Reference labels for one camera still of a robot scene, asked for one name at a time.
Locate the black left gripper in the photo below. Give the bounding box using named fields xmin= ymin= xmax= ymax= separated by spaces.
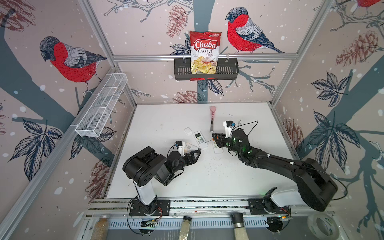
xmin=172 ymin=151 xmax=201 ymax=175

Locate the white remote control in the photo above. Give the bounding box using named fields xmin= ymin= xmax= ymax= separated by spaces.
xmin=183 ymin=142 xmax=199 ymax=152
xmin=193 ymin=131 xmax=208 ymax=150

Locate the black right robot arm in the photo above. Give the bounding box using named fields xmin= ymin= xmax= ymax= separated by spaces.
xmin=212 ymin=129 xmax=338 ymax=212

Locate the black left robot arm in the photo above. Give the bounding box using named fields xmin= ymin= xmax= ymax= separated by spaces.
xmin=122 ymin=141 xmax=202 ymax=213

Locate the black-capped grain jar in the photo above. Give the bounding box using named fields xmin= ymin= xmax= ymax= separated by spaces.
xmin=230 ymin=212 xmax=249 ymax=240

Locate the slim seed bottle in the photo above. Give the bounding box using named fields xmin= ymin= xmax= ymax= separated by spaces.
xmin=178 ymin=216 xmax=192 ymax=240

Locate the Chuba cassava chips bag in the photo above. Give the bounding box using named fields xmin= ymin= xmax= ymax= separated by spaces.
xmin=190 ymin=31 xmax=222 ymax=74

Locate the glass jar of grains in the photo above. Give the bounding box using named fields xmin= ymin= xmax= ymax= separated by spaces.
xmin=91 ymin=215 xmax=110 ymax=240

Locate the clear tape roll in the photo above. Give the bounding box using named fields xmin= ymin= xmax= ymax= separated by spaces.
xmin=307 ymin=212 xmax=340 ymax=240

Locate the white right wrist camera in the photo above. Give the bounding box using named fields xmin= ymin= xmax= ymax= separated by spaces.
xmin=223 ymin=121 xmax=236 ymax=138

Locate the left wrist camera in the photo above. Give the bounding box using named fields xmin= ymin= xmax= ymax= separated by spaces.
xmin=176 ymin=141 xmax=186 ymax=157

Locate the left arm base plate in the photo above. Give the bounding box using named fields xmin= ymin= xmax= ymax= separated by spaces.
xmin=128 ymin=198 xmax=171 ymax=217

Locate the black wall basket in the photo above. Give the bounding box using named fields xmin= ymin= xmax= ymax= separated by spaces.
xmin=174 ymin=58 xmax=239 ymax=81

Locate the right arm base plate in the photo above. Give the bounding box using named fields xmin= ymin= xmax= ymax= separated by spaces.
xmin=247 ymin=199 xmax=291 ymax=215

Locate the white wire mesh shelf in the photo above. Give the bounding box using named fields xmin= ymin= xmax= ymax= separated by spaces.
xmin=75 ymin=73 xmax=128 ymax=138

